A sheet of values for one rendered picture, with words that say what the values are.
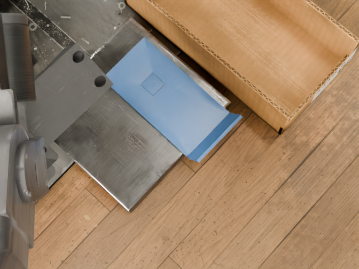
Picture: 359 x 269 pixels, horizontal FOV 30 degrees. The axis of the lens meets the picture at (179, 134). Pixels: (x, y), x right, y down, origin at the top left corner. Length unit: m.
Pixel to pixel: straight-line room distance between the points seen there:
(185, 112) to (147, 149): 0.06
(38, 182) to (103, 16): 0.46
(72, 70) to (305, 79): 0.36
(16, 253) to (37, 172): 0.06
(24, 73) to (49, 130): 0.07
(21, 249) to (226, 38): 0.49
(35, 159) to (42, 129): 0.11
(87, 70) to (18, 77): 0.08
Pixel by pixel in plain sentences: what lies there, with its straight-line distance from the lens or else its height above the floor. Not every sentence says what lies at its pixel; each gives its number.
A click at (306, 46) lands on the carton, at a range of 0.81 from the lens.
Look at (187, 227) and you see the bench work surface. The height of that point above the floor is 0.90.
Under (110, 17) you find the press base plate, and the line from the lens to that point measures 0.83.
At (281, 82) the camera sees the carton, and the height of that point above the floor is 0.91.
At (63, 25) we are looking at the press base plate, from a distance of 0.84.
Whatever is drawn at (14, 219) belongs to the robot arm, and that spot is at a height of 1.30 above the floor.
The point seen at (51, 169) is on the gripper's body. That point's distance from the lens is 0.57.
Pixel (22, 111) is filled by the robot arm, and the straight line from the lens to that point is 0.45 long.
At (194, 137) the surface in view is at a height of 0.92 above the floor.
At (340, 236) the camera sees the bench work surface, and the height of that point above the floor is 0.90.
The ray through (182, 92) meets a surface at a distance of 0.77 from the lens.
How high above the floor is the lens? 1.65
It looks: 75 degrees down
